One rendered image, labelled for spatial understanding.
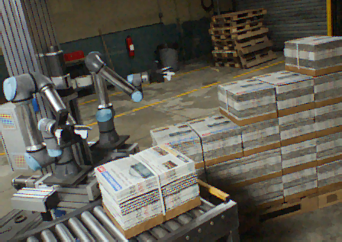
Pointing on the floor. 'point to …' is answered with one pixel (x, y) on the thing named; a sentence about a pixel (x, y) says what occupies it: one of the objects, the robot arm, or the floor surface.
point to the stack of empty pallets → (233, 27)
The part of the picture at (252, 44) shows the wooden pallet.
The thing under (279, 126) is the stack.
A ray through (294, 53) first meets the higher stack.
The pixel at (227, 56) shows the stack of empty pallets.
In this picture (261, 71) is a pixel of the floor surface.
